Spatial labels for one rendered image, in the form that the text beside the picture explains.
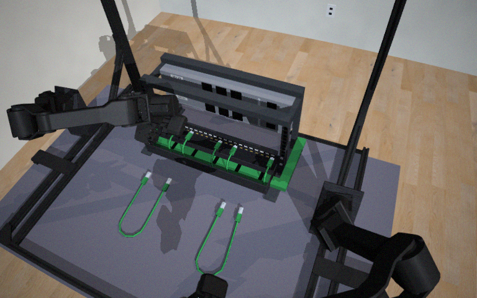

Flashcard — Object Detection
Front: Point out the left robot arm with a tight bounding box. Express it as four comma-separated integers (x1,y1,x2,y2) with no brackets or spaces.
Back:
310,191,440,298

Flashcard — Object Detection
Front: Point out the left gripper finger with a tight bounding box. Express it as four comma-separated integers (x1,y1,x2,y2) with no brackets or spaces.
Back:
188,286,204,298

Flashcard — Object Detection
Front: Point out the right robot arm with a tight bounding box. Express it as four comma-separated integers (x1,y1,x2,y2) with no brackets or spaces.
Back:
7,91,179,145

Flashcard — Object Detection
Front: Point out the black metal rack frame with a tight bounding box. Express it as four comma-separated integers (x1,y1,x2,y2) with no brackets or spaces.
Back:
139,53,305,178

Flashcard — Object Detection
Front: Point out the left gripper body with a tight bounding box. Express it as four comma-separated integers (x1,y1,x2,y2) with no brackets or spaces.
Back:
198,273,228,298

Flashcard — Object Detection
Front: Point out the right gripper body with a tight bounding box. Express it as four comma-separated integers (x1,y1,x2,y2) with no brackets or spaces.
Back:
150,114,188,137

